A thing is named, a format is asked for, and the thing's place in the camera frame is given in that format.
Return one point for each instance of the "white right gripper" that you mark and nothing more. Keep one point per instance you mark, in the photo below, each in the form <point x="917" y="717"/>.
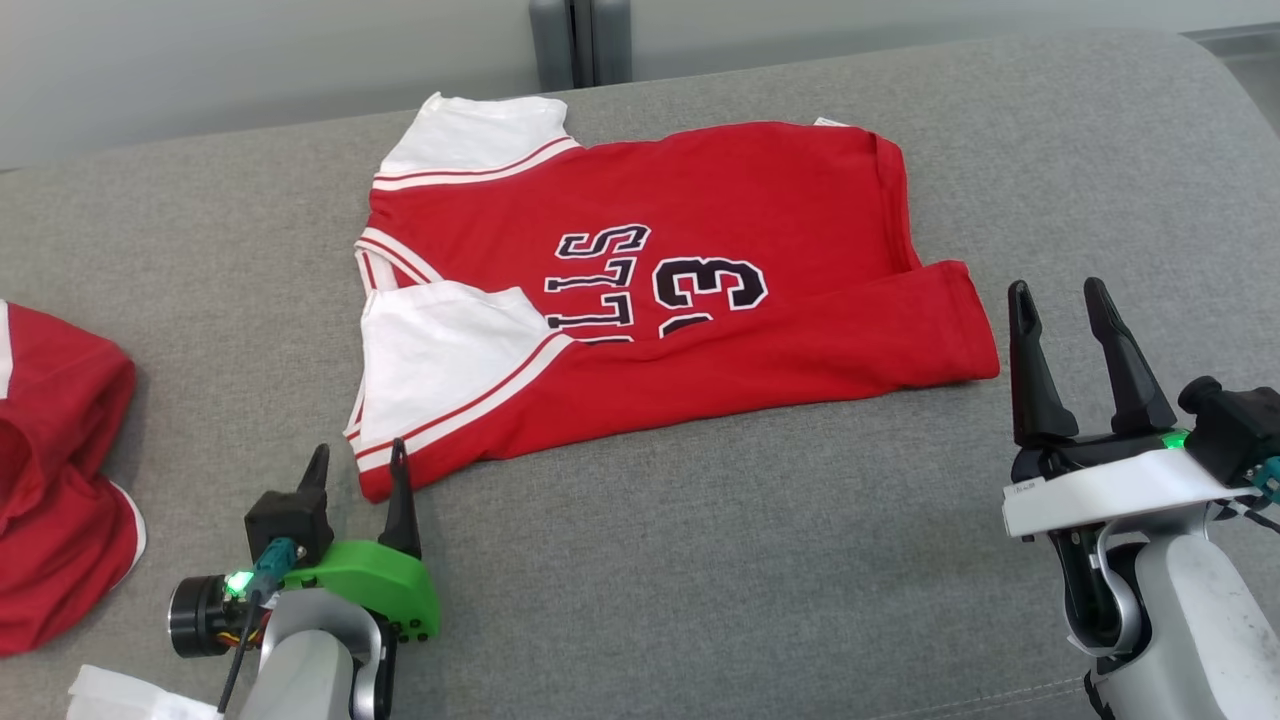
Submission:
<point x="1120" y="490"/>

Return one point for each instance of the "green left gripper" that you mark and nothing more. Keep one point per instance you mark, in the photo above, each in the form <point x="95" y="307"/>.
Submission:
<point x="380" y="580"/>

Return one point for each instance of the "red white sports shorts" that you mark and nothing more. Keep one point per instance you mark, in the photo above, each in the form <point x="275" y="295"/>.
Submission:
<point x="50" y="500"/>

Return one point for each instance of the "red white jersey shirt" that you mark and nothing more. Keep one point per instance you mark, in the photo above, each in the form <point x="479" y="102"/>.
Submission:
<point x="750" y="200"/>

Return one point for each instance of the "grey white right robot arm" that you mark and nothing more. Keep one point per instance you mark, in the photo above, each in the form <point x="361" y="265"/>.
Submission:
<point x="1190" y="620"/>

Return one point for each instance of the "white paper tag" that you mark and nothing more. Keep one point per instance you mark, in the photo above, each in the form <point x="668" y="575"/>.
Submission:
<point x="130" y="700"/>

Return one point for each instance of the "grey fabric sofa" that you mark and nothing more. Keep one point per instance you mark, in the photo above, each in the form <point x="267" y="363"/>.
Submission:
<point x="700" y="560"/>

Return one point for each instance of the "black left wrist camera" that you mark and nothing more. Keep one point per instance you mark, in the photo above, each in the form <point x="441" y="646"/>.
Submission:
<point x="290" y="520"/>

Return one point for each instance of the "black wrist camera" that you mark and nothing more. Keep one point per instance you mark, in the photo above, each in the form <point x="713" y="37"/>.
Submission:
<point x="290" y="520"/>
<point x="1235" y="425"/>

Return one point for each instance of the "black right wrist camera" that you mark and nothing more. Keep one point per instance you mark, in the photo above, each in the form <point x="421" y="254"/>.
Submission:
<point x="1235" y="425"/>

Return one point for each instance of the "grey upright post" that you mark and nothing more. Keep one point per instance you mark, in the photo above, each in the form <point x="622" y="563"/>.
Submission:
<point x="580" y="40"/>

